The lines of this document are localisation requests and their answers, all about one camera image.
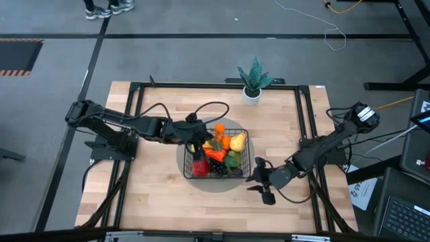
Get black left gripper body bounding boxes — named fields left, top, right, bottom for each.
left=163, top=120, right=214, bottom=162

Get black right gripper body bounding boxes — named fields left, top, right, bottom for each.
left=254, top=156, right=296, bottom=195

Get green pear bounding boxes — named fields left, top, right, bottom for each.
left=228, top=150, right=242, bottom=165

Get orange carrot with green leaves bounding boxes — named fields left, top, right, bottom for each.
left=204, top=147, right=241, bottom=169

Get red apple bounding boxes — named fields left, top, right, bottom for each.
left=191, top=159, right=211, bottom=178

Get yellow pear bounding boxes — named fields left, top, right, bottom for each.
left=229, top=132, right=247, bottom=153

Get black grape bunch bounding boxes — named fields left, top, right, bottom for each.
left=210, top=160, right=229, bottom=177

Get grey round mat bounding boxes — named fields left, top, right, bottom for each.
left=175, top=116, right=255, bottom=194

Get white paper sheet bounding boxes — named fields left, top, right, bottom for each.
left=345, top=164, right=379, bottom=211

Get green plant in white pot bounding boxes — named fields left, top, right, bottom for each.
left=236, top=56, right=275, bottom=106

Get thin white rod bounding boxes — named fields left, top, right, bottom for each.
left=364, top=124, right=418, bottom=156

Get black laptop keyboard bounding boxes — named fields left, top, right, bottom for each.
left=378, top=196, right=430, bottom=242

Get black equipment case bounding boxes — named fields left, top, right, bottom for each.
left=399, top=89, right=430, bottom=186

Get person's feet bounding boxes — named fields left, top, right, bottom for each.
left=82, top=0, right=136, bottom=20

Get tablet screen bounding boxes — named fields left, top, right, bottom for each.
left=409, top=110, right=430, bottom=134

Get black furniture foot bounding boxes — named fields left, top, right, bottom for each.
left=0, top=147, right=26, bottom=162

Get black hazard-striped floor mat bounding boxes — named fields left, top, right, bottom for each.
left=0, top=38, right=44, bottom=77

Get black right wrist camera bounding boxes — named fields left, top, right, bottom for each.
left=261, top=191, right=277, bottom=206

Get black wire basket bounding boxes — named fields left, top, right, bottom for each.
left=183, top=128, right=252, bottom=179

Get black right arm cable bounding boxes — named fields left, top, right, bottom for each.
left=275, top=181, right=317, bottom=205

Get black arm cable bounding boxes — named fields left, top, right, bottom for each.
left=275, top=181, right=317, bottom=205
left=134, top=101, right=230, bottom=128

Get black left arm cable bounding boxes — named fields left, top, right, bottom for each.
left=134, top=101, right=230, bottom=128

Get black table frame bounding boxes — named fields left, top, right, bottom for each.
left=75, top=80, right=359, bottom=236

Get yellow extension cable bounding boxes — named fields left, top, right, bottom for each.
left=374, top=96, right=415, bottom=110

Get white floor cable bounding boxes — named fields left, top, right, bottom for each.
left=273, top=0, right=347, bottom=52

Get yellow floor cable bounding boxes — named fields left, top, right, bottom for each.
left=322, top=0, right=363, bottom=15

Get black desk leg frame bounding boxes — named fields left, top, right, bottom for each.
left=364, top=0, right=430, bottom=91

